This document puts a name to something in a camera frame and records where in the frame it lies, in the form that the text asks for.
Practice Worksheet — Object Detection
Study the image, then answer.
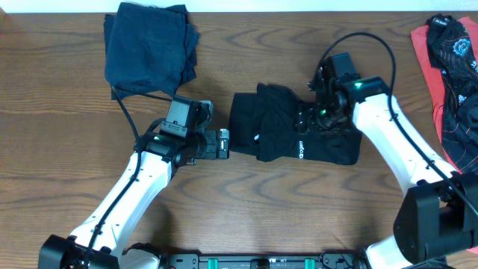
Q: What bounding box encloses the plain black t-shirt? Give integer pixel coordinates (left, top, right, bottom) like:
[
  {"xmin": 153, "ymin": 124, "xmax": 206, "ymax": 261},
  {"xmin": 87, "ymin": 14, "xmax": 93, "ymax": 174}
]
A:
[{"xmin": 229, "ymin": 83, "xmax": 361, "ymax": 165}]

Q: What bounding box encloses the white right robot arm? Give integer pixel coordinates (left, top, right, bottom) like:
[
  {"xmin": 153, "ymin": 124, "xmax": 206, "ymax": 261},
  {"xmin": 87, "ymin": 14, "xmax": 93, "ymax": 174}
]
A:
[{"xmin": 299, "ymin": 74, "xmax": 477, "ymax": 268}]

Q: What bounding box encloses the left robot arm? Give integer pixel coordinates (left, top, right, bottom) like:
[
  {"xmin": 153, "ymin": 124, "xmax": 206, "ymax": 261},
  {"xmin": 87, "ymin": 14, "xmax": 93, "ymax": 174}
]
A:
[{"xmin": 38, "ymin": 129, "xmax": 229, "ymax": 268}]

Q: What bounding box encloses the folded dark blue garment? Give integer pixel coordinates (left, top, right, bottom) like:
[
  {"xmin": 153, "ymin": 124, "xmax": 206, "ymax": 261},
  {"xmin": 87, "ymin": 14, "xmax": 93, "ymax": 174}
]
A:
[{"xmin": 103, "ymin": 2, "xmax": 199, "ymax": 99}]

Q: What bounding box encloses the red garment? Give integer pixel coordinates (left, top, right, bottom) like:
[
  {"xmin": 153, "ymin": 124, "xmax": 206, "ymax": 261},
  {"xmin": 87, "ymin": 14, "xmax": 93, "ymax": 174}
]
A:
[{"xmin": 411, "ymin": 17, "xmax": 477, "ymax": 173}]

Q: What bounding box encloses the black patterned jersey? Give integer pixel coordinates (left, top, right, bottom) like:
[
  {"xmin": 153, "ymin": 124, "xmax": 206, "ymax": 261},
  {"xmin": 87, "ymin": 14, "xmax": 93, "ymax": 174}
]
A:
[{"xmin": 426, "ymin": 14, "xmax": 477, "ymax": 173}]

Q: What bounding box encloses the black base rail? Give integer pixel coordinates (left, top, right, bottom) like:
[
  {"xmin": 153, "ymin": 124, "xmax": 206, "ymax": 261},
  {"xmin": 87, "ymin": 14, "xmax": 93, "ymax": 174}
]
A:
[{"xmin": 159, "ymin": 251, "xmax": 368, "ymax": 269}]

